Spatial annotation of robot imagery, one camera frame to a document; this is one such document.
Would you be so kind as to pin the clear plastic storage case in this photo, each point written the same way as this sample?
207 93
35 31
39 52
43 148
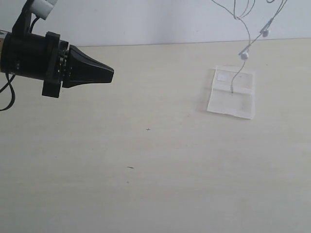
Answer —
232 92

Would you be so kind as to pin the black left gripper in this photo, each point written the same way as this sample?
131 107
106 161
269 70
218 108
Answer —
44 58

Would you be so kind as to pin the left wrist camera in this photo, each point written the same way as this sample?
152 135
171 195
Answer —
42 8

